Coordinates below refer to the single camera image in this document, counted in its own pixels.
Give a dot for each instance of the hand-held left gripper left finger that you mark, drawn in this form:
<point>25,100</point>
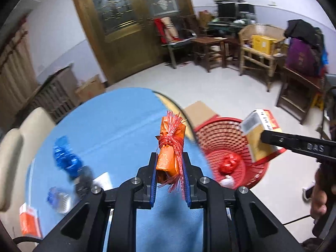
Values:
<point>153,189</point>

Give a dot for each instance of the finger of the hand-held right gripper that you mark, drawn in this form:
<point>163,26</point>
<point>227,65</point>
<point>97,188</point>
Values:
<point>278,139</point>

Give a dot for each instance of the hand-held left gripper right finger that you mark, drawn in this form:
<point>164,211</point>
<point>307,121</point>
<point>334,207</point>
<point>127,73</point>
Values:
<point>187,189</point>

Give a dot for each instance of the yellow cardboard box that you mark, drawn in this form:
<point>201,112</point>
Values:
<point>257,141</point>

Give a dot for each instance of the orange package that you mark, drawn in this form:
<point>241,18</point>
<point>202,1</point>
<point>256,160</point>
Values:
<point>166,160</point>

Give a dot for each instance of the white medicine box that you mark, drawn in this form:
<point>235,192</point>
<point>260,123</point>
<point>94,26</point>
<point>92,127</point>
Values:
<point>103,180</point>

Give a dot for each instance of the red plastic basket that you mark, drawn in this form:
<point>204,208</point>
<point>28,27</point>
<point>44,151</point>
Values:
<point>223,136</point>

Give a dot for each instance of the dark plastic wrapper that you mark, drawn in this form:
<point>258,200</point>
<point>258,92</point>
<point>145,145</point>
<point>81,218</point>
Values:
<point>82,181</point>

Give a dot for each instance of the blue wrapper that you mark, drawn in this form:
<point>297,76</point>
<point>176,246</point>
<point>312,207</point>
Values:
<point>65,155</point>

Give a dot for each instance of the blue printed box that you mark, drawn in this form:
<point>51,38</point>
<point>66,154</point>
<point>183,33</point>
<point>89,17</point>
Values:
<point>56,199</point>

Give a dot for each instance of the person's right hand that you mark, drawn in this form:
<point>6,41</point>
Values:
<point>320,194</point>

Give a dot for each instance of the yellow stool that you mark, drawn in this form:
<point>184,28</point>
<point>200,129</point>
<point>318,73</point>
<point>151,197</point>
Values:
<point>317,101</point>

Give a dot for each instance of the red crumpled wrapper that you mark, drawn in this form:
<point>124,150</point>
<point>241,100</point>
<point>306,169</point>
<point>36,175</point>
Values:
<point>228,164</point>

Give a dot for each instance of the dark wooden chair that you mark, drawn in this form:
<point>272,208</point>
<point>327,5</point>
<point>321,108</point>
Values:
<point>296,89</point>

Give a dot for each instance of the round blue table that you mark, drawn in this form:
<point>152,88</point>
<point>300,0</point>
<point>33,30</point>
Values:
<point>118,126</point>

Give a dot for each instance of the flat cardboard sheet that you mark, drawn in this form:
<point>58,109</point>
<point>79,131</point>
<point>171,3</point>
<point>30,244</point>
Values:
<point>200,113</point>

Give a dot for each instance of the wicker chair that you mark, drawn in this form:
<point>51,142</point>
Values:
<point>262,57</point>

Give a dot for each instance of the round wooden table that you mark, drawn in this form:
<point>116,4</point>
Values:
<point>173,105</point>

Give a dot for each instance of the purple bag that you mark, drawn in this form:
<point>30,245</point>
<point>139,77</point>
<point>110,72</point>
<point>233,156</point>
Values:
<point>302,56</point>

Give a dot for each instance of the yellow carton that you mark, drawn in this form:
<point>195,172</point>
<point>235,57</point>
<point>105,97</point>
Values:
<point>263,44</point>

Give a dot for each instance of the black jacket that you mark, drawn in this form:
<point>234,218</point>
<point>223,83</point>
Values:
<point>302,30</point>

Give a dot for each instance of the small wooden table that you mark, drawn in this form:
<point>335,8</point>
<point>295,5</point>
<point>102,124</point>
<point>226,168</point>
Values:
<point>208,44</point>

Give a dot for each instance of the open cardboard box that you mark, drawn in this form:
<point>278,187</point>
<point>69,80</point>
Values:
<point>90,89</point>

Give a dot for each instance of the dark green desk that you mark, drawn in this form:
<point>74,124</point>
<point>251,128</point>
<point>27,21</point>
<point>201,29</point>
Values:
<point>223,26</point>

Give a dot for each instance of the orange and white box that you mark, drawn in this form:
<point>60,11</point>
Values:
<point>30,220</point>

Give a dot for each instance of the wooden radiator cover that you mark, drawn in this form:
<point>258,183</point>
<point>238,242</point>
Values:
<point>56,92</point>

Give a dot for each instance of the metal chair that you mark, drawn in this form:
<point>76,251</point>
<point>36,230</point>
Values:
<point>178,44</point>

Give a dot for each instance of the beige sofa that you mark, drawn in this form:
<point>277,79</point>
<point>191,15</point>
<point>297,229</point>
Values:
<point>23,141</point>

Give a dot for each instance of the black monitor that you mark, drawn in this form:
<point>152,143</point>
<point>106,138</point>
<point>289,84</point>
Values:
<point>227,10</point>

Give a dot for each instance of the brown cardboard box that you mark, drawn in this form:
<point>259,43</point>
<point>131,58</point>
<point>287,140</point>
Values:
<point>204,17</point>

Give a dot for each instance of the brass double door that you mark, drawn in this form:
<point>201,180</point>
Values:
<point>123,39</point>

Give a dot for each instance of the red cloth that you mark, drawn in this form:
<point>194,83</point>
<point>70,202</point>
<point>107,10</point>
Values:
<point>160,30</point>

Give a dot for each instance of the brown curtain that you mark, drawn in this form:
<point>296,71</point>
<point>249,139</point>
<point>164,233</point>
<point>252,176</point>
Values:
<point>13,78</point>

